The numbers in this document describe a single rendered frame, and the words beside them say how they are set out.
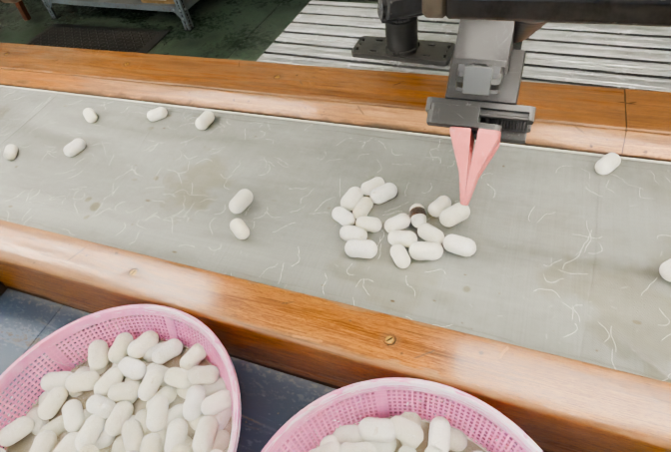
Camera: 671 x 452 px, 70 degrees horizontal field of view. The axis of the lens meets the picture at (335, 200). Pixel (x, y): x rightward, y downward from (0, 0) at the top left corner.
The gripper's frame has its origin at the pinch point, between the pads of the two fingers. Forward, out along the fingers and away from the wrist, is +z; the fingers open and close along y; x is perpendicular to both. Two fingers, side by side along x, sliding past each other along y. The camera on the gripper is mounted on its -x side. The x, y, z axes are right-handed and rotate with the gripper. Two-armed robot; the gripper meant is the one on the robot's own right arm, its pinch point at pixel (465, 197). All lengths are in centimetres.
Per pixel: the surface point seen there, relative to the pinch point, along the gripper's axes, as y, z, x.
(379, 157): -13.1, -4.1, 13.8
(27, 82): -86, -9, 18
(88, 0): -244, -87, 168
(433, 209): -3.8, 1.7, 6.5
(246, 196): -27.3, 4.1, 4.3
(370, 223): -10.3, 4.5, 4.0
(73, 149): -60, 2, 7
